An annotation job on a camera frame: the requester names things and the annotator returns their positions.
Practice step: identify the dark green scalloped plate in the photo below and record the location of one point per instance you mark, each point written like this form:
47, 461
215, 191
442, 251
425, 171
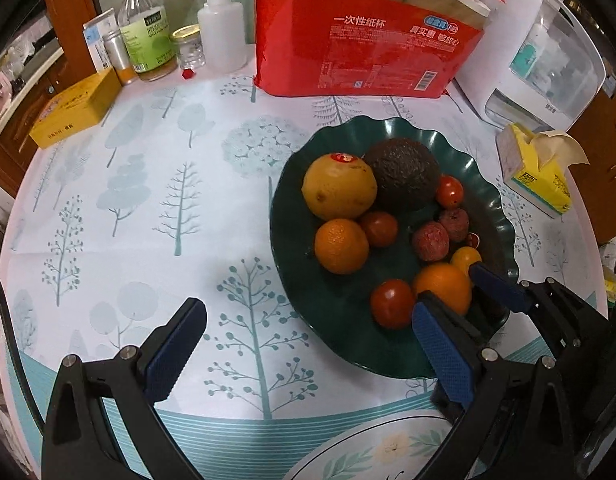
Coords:
338, 340

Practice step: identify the red pack of paper cups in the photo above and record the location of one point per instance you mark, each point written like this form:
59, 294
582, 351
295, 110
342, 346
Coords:
363, 45

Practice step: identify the large orange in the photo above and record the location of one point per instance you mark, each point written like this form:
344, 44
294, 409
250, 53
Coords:
338, 187

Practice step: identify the white floral plate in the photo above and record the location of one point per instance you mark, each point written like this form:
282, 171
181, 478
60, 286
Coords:
377, 455

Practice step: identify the red lychee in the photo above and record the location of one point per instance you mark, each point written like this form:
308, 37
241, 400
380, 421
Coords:
430, 242
453, 221

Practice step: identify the silver metal can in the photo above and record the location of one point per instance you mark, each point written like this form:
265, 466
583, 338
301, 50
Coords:
115, 52

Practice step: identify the small jar with gold lid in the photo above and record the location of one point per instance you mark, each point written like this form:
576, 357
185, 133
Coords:
188, 47

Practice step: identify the small red cap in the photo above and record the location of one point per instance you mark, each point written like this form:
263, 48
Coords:
188, 74

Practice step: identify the glass bottle with green label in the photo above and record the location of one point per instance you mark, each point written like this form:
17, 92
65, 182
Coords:
148, 35

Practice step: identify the small mandarin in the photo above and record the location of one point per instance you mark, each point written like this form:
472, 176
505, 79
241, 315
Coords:
341, 246
440, 287

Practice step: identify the white squeeze bottle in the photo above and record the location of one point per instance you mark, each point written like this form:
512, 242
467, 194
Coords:
220, 30

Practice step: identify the dark avocado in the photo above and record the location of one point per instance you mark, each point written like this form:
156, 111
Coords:
402, 175

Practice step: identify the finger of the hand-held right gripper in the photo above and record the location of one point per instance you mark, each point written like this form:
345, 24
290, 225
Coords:
562, 344
497, 287

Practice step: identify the yellow tissue pack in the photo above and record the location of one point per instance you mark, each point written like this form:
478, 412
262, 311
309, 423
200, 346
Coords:
537, 185

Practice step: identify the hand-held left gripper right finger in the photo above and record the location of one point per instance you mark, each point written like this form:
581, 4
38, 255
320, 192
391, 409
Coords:
442, 355

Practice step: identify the tree print tablecloth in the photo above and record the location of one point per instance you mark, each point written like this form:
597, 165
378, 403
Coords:
163, 210

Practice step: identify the white clear-lid storage box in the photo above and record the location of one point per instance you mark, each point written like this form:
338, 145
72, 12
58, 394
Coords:
492, 50

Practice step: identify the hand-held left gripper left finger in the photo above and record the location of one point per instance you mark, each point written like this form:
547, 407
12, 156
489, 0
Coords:
170, 355

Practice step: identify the flat yellow box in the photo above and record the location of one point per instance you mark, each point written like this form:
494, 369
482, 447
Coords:
73, 110

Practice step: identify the red cherry tomato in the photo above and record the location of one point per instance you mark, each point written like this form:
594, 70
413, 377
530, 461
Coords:
379, 228
392, 303
448, 191

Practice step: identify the white and blue carton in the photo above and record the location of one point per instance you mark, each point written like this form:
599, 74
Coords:
99, 40

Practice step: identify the yellow cherry tomato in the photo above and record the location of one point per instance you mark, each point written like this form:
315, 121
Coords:
465, 258

